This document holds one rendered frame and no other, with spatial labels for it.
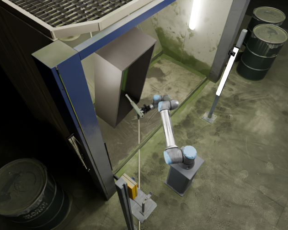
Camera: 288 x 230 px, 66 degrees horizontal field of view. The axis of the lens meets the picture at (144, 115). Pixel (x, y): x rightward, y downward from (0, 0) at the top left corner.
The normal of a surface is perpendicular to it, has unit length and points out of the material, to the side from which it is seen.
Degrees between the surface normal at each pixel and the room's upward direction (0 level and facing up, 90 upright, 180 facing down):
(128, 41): 12
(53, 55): 0
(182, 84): 0
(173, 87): 0
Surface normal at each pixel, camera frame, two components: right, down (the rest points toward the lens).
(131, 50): 0.18, -0.50
